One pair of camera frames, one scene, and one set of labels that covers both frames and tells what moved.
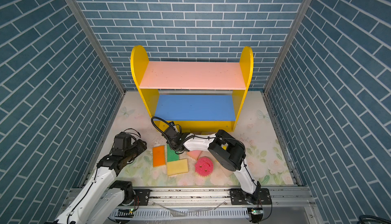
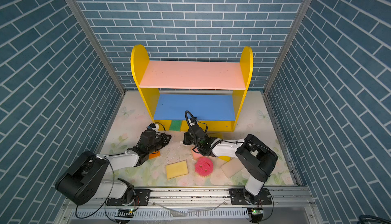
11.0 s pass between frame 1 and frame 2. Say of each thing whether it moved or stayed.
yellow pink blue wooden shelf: stayed
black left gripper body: moved
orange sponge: moved
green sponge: moved
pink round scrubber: stayed
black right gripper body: moved
